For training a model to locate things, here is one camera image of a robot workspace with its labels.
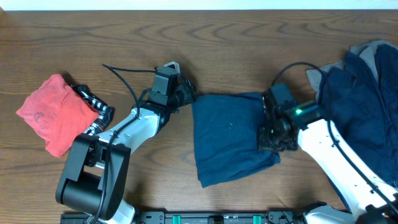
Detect dark blue denim shorts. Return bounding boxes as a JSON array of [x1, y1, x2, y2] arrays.
[[192, 92, 280, 188]]

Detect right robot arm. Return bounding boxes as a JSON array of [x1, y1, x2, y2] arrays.
[[258, 101, 397, 223]]

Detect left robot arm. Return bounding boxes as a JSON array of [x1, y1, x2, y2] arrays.
[[55, 76, 195, 223]]

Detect black white patterned garment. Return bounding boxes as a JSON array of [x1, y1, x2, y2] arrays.
[[71, 85, 115, 136]]

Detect dark blue garment pile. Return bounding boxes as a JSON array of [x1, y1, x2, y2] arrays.
[[319, 45, 397, 187]]

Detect grey garment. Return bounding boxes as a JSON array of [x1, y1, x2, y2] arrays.
[[306, 40, 397, 100]]

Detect red folded garment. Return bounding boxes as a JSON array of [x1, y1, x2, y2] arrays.
[[16, 74, 99, 157]]

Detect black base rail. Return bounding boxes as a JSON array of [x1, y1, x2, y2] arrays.
[[60, 210, 355, 224]]

